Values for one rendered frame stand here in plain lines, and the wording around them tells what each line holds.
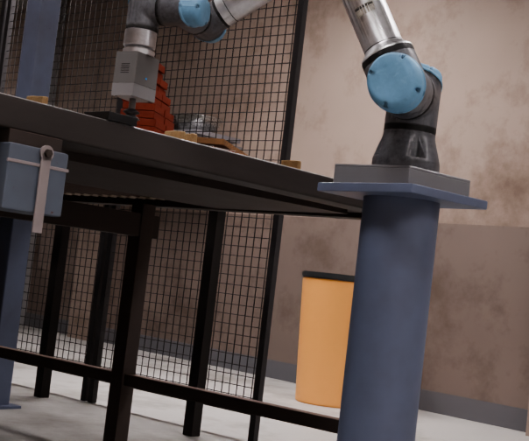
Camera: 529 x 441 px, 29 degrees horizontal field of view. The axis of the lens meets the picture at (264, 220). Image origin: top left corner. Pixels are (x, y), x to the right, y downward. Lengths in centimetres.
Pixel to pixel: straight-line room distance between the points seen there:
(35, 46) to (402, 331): 260
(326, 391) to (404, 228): 353
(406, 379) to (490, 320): 370
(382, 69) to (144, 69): 58
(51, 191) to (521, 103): 436
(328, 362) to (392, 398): 346
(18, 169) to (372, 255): 79
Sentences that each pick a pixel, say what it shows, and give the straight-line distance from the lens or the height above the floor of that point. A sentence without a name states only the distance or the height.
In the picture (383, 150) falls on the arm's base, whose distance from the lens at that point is 229.
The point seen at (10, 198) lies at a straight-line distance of 190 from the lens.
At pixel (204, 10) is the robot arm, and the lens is 242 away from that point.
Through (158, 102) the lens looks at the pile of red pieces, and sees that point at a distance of 345.
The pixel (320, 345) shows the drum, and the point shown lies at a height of 33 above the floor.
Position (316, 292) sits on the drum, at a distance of 571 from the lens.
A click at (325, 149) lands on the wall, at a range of 692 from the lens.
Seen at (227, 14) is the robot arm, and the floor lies 125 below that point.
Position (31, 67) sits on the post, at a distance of 444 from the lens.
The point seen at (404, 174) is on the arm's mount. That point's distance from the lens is 222.
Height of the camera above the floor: 63
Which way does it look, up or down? 3 degrees up
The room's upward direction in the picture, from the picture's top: 7 degrees clockwise
